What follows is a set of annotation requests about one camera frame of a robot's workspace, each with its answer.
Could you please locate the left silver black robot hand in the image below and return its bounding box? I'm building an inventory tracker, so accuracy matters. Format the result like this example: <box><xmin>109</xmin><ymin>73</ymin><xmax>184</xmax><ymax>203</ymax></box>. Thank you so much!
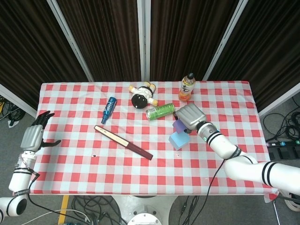
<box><xmin>20</xmin><ymin>111</ymin><xmax>62</xmax><ymax>152</ymax></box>

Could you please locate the red white checkered tablecloth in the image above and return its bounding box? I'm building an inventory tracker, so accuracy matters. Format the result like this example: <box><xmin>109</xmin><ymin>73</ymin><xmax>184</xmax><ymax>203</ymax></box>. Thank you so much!
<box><xmin>29</xmin><ymin>81</ymin><xmax>280</xmax><ymax>204</ymax></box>

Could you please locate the metal table leg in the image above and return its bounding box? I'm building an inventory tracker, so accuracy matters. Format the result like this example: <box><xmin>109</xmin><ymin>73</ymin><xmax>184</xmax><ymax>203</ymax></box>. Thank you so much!
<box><xmin>272</xmin><ymin>201</ymin><xmax>282</xmax><ymax>225</ymax></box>

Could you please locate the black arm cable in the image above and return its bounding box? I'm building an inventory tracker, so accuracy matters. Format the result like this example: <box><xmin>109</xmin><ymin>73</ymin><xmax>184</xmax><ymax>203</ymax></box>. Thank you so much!
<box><xmin>185</xmin><ymin>158</ymin><xmax>229</xmax><ymax>225</ymax></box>
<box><xmin>27</xmin><ymin>193</ymin><xmax>91</xmax><ymax>225</ymax></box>

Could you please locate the black power strip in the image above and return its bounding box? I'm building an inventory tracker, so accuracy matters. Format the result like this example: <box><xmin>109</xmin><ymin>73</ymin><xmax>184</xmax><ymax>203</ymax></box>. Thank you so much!
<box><xmin>266</xmin><ymin>139</ymin><xmax>300</xmax><ymax>148</ymax></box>

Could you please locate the orange drink bottle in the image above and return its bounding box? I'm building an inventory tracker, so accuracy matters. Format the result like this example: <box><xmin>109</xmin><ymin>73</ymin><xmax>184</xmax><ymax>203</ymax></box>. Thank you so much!
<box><xmin>179</xmin><ymin>72</ymin><xmax>196</xmax><ymax>102</ymax></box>

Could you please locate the dark red folded fan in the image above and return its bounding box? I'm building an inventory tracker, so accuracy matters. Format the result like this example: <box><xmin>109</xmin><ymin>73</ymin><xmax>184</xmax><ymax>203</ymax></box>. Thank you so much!
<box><xmin>94</xmin><ymin>125</ymin><xmax>154</xmax><ymax>161</ymax></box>

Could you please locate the green drink can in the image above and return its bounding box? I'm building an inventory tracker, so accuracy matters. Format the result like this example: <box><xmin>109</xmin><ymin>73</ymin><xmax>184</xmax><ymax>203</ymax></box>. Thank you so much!
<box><xmin>145</xmin><ymin>103</ymin><xmax>176</xmax><ymax>121</ymax></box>

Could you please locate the black floor box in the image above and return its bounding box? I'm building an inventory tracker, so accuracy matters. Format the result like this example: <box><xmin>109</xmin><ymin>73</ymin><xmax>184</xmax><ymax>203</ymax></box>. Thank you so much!
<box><xmin>268</xmin><ymin>147</ymin><xmax>300</xmax><ymax>161</ymax></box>

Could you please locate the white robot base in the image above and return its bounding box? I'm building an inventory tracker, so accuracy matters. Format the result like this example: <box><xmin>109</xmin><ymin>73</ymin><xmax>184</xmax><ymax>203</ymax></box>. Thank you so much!
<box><xmin>112</xmin><ymin>194</ymin><xmax>179</xmax><ymax>225</ymax></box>

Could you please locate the black haired doll figure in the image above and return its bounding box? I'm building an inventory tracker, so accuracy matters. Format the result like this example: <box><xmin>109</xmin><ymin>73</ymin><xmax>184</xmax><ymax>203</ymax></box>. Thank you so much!
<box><xmin>128</xmin><ymin>81</ymin><xmax>158</xmax><ymax>109</ymax></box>

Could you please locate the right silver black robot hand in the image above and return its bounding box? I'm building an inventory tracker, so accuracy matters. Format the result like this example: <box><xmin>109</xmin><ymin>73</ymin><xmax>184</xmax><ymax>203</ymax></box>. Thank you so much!
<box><xmin>172</xmin><ymin>103</ymin><xmax>208</xmax><ymax>135</ymax></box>

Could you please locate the small blue bottle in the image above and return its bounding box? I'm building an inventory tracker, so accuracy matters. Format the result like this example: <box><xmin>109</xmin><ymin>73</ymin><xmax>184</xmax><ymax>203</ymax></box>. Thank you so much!
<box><xmin>101</xmin><ymin>97</ymin><xmax>117</xmax><ymax>124</ymax></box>

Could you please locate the black cable bundle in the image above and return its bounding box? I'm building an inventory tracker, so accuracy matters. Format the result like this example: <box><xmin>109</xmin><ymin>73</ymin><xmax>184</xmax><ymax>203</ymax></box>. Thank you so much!
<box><xmin>70</xmin><ymin>195</ymin><xmax>128</xmax><ymax>225</ymax></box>
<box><xmin>262</xmin><ymin>97</ymin><xmax>300</xmax><ymax>141</ymax></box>
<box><xmin>0</xmin><ymin>95</ymin><xmax>26</xmax><ymax>126</ymax></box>

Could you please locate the purple foam cube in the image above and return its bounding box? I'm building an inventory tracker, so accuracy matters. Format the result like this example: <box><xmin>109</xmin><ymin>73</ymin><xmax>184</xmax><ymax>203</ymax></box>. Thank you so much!
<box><xmin>172</xmin><ymin>119</ymin><xmax>187</xmax><ymax>134</ymax></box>

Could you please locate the yellow floor tape strip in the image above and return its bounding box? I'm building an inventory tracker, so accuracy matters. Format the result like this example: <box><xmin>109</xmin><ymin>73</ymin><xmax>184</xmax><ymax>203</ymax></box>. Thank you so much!
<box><xmin>57</xmin><ymin>195</ymin><xmax>70</xmax><ymax>225</ymax></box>

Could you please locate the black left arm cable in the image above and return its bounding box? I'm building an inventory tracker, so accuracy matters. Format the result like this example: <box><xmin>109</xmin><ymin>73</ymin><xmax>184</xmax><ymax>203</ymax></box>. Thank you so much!
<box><xmin>27</xmin><ymin>193</ymin><xmax>91</xmax><ymax>225</ymax></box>

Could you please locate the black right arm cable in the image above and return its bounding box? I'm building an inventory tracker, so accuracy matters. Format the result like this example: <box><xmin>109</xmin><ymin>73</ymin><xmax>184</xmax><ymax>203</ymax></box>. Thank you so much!
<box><xmin>185</xmin><ymin>158</ymin><xmax>229</xmax><ymax>225</ymax></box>

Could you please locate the dark ribbed partition panel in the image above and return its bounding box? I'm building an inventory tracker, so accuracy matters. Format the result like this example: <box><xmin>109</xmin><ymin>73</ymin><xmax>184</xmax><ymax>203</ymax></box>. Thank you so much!
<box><xmin>142</xmin><ymin>0</ymin><xmax>249</xmax><ymax>82</ymax></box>
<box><xmin>0</xmin><ymin>0</ymin><xmax>94</xmax><ymax>118</ymax></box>
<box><xmin>46</xmin><ymin>0</ymin><xmax>145</xmax><ymax>82</ymax></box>
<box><xmin>202</xmin><ymin>0</ymin><xmax>300</xmax><ymax>118</ymax></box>

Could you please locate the large blue foam cube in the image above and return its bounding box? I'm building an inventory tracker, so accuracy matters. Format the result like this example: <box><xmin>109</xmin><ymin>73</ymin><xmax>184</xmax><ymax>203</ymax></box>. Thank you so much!
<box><xmin>168</xmin><ymin>131</ymin><xmax>190</xmax><ymax>151</ymax></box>

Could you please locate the white floor cable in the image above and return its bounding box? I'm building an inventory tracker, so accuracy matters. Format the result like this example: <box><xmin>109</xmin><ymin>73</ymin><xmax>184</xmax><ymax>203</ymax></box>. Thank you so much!
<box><xmin>14</xmin><ymin>208</ymin><xmax>91</xmax><ymax>225</ymax></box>

